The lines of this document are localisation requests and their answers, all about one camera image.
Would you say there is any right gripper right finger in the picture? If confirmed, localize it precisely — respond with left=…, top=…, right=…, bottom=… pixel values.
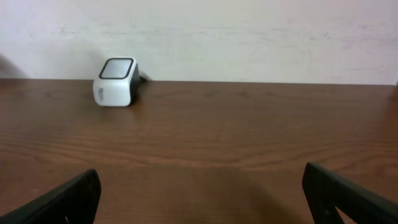
left=302, top=162, right=397, bottom=224

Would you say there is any white barcode scanner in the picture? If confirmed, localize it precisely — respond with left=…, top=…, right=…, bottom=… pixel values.
left=93, top=57, right=141, bottom=107

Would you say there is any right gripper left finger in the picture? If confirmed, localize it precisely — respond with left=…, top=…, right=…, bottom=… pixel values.
left=1, top=169, right=101, bottom=224

